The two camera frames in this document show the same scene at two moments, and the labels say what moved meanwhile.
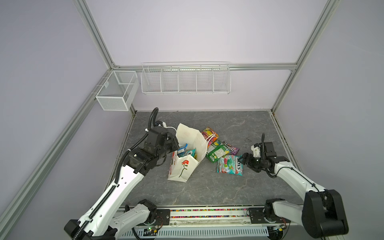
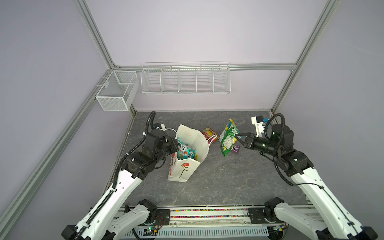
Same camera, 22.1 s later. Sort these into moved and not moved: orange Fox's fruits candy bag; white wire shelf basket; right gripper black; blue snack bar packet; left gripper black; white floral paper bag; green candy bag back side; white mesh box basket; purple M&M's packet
Moved: right gripper black; blue snack bar packet; green candy bag back side
Not moved: white mesh box basket; purple M&M's packet; white wire shelf basket; orange Fox's fruits candy bag; left gripper black; white floral paper bag
